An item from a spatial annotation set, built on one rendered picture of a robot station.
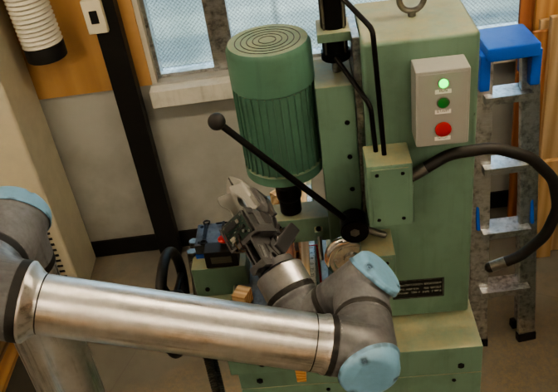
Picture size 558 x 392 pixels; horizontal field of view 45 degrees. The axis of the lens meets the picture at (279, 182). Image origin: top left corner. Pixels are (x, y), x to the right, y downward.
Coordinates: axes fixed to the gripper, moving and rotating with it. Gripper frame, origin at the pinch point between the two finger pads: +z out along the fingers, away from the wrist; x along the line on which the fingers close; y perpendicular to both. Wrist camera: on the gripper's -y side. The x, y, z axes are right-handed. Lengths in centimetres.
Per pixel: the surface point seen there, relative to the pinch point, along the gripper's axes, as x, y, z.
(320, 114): -16.7, -15.3, 5.9
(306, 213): 6.9, -32.8, -1.2
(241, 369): 33.9, -18.6, -24.7
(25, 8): 63, -38, 131
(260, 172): 2.6, -15.7, 6.1
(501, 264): -18, -53, -34
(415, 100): -34.1, -14.6, -6.0
